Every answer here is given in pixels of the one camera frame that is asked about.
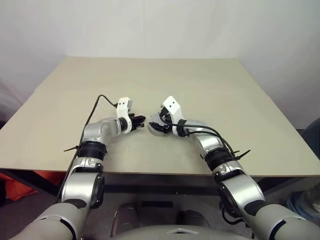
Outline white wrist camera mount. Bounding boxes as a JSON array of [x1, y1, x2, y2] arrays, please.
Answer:
[[161, 95, 186, 137], [116, 97, 135, 134]]

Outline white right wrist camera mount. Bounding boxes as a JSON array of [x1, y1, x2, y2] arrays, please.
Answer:
[[161, 95, 186, 137]]

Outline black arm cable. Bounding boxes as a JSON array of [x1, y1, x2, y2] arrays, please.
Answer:
[[54, 93, 120, 205], [178, 129, 238, 161], [163, 121, 252, 228]]

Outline black table frame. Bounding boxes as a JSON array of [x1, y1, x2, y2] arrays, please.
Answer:
[[0, 169, 320, 199]]

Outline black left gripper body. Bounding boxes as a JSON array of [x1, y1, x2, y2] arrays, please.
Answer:
[[128, 113, 140, 132]]

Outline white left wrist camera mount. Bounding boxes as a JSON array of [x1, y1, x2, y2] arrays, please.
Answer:
[[116, 97, 135, 134]]

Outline grey round object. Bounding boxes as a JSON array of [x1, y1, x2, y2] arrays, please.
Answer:
[[148, 111, 173, 138]]

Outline grey robot torso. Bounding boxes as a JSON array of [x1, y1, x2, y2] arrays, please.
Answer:
[[109, 223, 254, 240]]

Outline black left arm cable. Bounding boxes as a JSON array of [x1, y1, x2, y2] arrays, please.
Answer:
[[54, 93, 120, 205]]

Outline light blue cloth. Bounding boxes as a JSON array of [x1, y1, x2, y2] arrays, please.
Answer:
[[286, 190, 320, 221]]

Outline orange bag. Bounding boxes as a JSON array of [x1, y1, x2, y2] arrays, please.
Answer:
[[0, 171, 64, 201]]

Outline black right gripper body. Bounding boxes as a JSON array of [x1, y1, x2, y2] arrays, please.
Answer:
[[162, 107, 174, 133]]

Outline dark rounded shape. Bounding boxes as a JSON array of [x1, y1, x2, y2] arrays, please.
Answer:
[[111, 202, 141, 234]]

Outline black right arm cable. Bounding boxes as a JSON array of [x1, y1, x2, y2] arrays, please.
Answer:
[[163, 121, 252, 228], [178, 129, 238, 161]]

